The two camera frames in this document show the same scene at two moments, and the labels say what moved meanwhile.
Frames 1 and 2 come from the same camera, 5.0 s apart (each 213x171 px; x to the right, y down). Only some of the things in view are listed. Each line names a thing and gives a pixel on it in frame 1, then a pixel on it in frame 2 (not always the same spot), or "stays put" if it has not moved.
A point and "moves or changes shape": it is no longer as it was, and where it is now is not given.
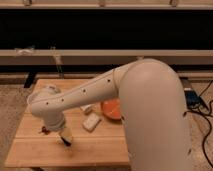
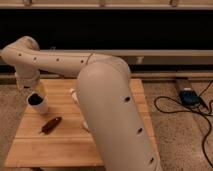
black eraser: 66,142 moves or changes shape
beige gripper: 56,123 → 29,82
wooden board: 97,140 stays put
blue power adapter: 192,99 stays put
